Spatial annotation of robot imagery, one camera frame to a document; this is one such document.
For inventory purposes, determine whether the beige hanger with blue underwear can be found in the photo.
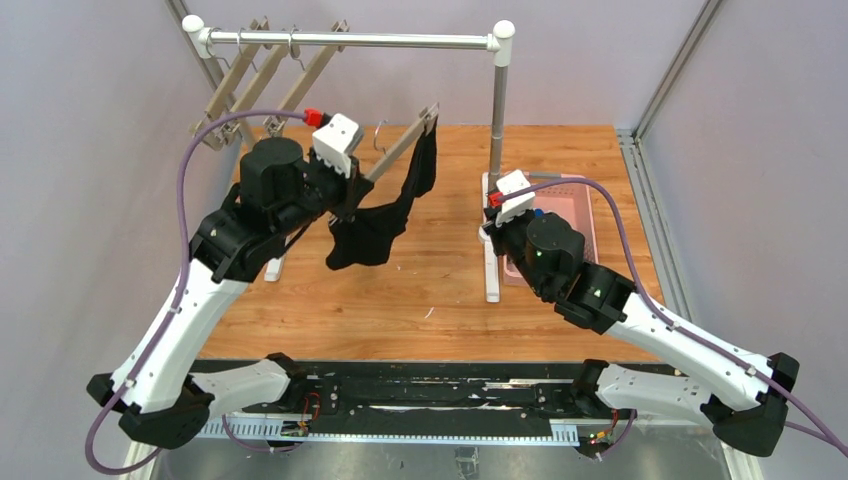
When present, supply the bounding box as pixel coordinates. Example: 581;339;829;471
254;20;349;138

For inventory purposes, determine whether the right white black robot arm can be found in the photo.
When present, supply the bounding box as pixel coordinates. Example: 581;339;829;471
481;207;799;457

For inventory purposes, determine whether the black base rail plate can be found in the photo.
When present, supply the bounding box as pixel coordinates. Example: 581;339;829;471
242;360;647;439

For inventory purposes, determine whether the white silver clothes rack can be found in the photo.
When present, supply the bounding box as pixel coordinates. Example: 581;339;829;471
181;14;517;305

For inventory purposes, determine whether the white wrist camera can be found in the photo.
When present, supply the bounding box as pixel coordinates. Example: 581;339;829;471
490;170;535;227
304;109;364;179

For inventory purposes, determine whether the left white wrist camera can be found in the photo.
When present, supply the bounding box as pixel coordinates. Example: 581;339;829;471
304;109;364;179

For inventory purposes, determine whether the pink plastic basket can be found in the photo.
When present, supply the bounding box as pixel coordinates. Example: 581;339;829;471
501;171;598;287

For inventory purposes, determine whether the empty beige hanger far left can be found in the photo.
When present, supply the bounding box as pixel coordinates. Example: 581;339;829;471
192;18;269;151

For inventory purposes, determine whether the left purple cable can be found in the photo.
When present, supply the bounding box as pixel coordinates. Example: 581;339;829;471
84;108;309;477

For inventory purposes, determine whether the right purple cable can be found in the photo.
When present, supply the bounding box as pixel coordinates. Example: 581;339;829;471
500;180;848;460

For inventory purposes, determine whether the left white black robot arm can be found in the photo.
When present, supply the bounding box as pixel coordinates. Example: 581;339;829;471
87;133;368;450

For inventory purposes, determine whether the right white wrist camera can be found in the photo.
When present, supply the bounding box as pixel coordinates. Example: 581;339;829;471
490;170;535;227

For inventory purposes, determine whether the beige clip hanger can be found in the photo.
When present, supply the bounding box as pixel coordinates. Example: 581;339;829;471
219;44;289;145

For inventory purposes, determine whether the purple cable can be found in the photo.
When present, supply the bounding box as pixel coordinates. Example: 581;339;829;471
84;108;309;477
500;180;848;460

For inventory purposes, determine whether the beige hanger with black underwear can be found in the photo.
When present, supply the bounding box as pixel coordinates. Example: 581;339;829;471
365;102;440;183

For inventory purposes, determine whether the black underwear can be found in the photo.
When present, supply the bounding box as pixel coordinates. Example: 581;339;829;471
325;130;438;270

